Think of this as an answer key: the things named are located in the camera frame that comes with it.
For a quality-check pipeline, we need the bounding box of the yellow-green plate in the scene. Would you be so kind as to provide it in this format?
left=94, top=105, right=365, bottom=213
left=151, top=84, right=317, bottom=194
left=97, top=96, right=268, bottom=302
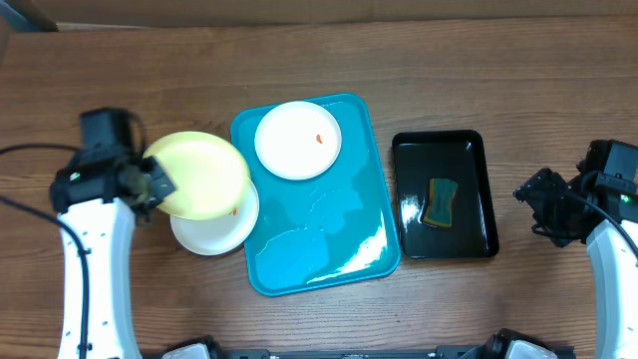
left=144, top=132, right=250, bottom=220

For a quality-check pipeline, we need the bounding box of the white plate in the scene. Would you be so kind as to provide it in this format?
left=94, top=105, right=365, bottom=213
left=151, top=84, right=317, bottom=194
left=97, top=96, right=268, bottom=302
left=254, top=101, right=342, bottom=180
left=170, top=182, right=259, bottom=256

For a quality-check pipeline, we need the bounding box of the green yellow sponge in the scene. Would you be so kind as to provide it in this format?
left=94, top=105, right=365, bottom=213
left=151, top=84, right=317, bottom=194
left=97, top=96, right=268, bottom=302
left=421, top=179, right=458, bottom=228

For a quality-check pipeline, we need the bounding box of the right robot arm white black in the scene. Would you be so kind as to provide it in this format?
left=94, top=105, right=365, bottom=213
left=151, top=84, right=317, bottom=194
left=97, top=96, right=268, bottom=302
left=513, top=169, right=637, bottom=358

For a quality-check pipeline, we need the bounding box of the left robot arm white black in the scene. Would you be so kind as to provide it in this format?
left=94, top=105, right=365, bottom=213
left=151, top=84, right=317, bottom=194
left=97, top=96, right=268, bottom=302
left=50, top=156, right=174, bottom=358

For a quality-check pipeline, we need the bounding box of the black rectangular tray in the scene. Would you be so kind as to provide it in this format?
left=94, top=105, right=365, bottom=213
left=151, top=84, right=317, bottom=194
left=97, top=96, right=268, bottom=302
left=392, top=130, right=499, bottom=259

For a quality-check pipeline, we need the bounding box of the white plate on tray top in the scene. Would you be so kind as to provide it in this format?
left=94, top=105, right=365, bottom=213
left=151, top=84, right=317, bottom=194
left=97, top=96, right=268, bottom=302
left=254, top=101, right=342, bottom=180

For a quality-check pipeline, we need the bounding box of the teal plastic tray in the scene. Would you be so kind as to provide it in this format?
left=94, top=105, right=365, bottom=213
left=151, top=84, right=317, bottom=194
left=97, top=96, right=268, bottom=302
left=230, top=93, right=401, bottom=296

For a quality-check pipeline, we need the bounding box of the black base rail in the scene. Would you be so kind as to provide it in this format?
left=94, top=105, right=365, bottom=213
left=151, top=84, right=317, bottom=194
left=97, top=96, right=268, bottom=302
left=144, top=328, right=577, bottom=359

